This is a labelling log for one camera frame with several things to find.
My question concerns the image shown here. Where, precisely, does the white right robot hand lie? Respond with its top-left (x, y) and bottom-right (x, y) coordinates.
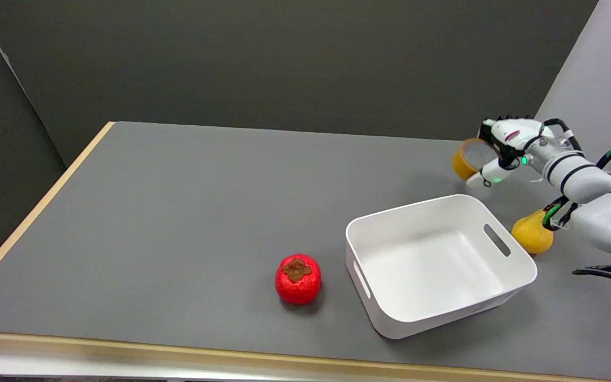
top-left (466, 115), bottom-right (555, 188)

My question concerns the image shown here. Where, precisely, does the yellow tape roll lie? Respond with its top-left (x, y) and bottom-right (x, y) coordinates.
top-left (452, 138), bottom-right (499, 181)

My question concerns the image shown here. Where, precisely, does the white plastic box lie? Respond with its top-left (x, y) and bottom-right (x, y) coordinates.
top-left (345, 194), bottom-right (538, 340)

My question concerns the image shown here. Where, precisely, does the yellow pear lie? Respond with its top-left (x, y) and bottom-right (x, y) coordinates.
top-left (511, 209), bottom-right (554, 255)

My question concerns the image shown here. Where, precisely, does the red persimmon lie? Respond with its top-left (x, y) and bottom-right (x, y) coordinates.
top-left (275, 254), bottom-right (322, 306)

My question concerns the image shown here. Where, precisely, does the black cable with green sleeve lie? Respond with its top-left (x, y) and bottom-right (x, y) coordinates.
top-left (542, 196), bottom-right (579, 232)

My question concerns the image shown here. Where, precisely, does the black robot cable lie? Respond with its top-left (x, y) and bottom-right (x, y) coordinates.
top-left (572, 262), bottom-right (611, 290)

